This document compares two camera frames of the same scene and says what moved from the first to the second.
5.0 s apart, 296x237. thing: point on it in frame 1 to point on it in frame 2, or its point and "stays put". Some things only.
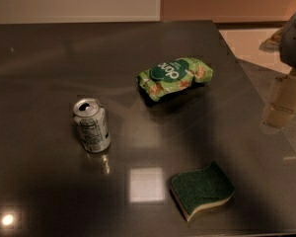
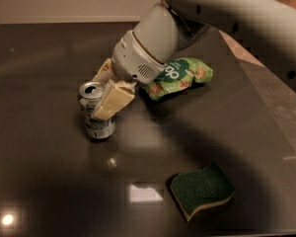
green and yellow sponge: (192, 190) stays put
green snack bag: (173, 75) stays put
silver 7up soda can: (93, 126) to (89, 96)
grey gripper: (294, 43) to (133, 60)
